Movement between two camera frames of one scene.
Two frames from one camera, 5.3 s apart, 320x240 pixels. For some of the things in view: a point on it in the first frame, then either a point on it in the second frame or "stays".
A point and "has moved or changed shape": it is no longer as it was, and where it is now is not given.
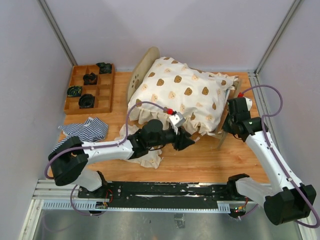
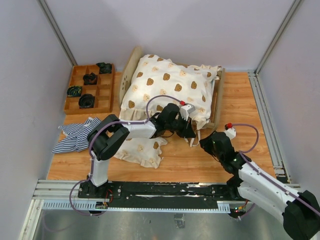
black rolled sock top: (104, 68) stays
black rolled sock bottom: (86, 101) stays
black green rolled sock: (74, 91) stays
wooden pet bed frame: (145, 56) has moved or changed shape
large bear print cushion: (162, 87) has moved or changed shape
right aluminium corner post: (277, 37) stays
